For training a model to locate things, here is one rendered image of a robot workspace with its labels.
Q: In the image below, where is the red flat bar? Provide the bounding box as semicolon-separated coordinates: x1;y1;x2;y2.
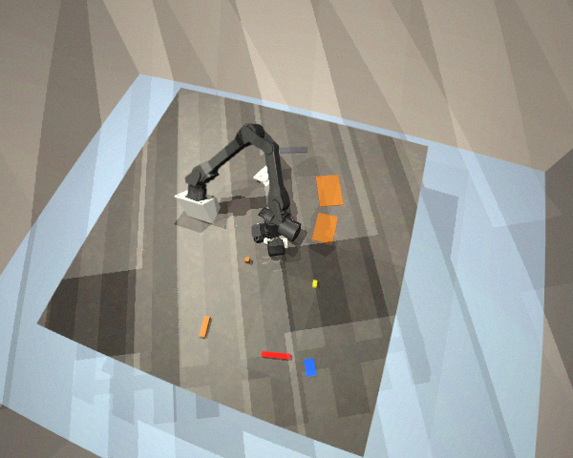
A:
261;351;290;360

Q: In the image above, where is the grey flat bar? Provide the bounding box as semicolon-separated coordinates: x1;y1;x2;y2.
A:
280;147;308;154

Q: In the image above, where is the blue rectangular block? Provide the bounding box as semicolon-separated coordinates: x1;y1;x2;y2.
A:
304;358;316;377

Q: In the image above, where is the orange flat bar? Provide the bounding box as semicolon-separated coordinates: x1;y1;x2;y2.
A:
200;316;211;337

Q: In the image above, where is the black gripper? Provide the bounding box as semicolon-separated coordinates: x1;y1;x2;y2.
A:
265;228;286;257

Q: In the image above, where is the orange flat rectangular plate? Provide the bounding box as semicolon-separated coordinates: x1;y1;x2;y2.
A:
316;175;344;207
312;213;338;244

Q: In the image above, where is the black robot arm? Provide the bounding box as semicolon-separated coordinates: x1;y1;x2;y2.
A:
185;123;302;243

